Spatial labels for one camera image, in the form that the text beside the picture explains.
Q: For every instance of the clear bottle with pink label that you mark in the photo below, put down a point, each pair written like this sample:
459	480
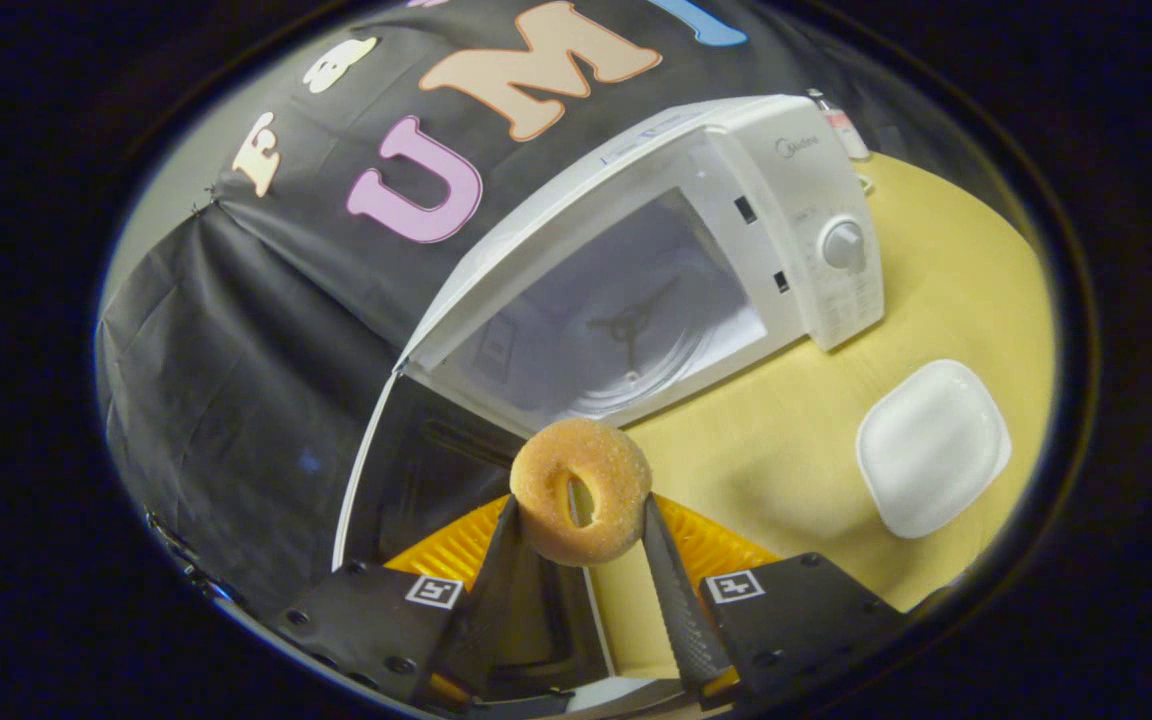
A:
844	130

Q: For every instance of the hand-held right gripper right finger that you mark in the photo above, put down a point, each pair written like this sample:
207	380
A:
686	620

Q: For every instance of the white microwave oven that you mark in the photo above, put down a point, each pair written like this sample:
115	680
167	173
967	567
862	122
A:
806	170

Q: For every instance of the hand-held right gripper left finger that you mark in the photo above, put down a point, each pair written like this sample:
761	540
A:
481	620

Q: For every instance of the black backdrop cloth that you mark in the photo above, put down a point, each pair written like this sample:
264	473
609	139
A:
256	350

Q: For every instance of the white square plate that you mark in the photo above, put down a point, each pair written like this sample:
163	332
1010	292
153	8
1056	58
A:
936	445

